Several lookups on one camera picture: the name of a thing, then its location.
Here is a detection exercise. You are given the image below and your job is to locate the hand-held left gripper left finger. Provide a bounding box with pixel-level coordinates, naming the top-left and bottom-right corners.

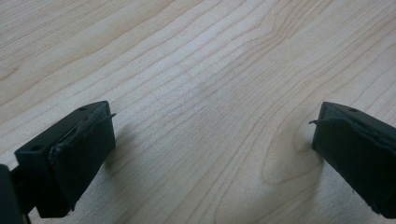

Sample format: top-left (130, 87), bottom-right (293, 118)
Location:
top-left (14, 100), bottom-right (118, 219)

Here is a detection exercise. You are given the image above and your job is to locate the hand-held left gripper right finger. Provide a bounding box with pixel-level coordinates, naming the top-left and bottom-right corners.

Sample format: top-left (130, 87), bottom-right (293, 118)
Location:
top-left (308, 101), bottom-right (396, 219)

